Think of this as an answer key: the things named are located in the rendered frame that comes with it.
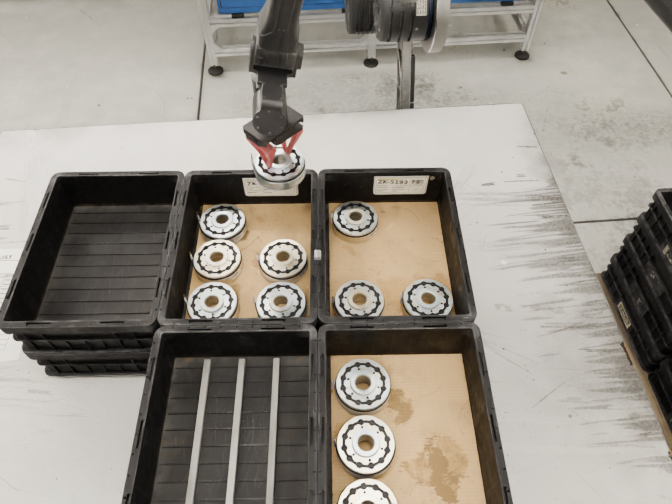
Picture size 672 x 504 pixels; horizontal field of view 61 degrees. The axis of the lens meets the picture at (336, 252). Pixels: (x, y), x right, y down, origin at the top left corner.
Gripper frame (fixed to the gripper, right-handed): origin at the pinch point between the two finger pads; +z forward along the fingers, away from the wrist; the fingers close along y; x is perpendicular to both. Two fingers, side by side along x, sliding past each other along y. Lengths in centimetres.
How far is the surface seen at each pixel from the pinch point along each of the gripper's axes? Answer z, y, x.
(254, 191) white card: 17.6, -0.2, 10.0
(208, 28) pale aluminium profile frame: 78, 87, 156
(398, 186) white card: 16.7, 23.5, -13.7
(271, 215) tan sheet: 22.1, -0.1, 4.9
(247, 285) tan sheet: 22.1, -16.9, -6.0
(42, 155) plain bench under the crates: 35, -25, 78
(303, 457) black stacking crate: 22, -34, -41
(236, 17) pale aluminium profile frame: 73, 99, 147
